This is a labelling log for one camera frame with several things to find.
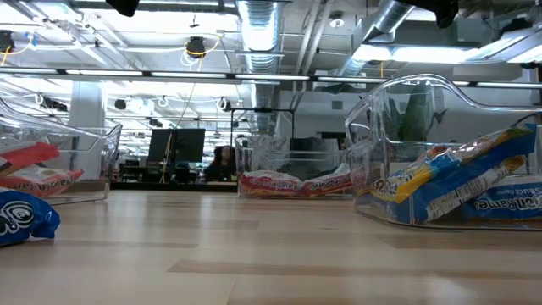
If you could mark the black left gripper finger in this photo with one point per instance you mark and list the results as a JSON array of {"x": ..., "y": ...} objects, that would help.
[{"x": 125, "y": 6}]

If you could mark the silver ceiling air duct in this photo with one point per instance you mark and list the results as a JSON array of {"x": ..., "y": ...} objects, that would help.
[
  {"x": 381, "y": 25},
  {"x": 259, "y": 34}
]

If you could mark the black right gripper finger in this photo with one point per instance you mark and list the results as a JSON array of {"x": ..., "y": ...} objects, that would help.
[{"x": 447, "y": 12}]

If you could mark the black ceiling light rail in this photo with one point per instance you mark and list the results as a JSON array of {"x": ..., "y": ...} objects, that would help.
[{"x": 230, "y": 76}]

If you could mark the round white ceiling fixture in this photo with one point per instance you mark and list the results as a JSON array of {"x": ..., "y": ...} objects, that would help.
[{"x": 336, "y": 22}]

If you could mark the black ceiling-mounted device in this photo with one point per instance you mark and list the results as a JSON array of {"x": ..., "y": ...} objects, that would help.
[
  {"x": 196, "y": 46},
  {"x": 6, "y": 40}
]

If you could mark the green plant in white pot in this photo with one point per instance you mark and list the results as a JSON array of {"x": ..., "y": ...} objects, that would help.
[{"x": 417, "y": 114}]

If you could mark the person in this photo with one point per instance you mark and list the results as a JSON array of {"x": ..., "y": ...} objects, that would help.
[{"x": 221, "y": 163}]

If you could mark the clear plastic storage bin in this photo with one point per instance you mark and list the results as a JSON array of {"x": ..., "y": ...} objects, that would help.
[
  {"x": 241, "y": 161},
  {"x": 106, "y": 169},
  {"x": 364, "y": 169}
]

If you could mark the black computer monitor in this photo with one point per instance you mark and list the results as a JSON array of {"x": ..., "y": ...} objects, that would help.
[
  {"x": 160, "y": 144},
  {"x": 190, "y": 144}
]

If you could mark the dark office desk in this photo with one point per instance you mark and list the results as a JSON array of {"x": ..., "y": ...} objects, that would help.
[{"x": 144, "y": 185}]

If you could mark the blue Maruchan ramen pack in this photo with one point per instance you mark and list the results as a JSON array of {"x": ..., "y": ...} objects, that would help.
[
  {"x": 25, "y": 220},
  {"x": 516, "y": 203},
  {"x": 457, "y": 178}
]

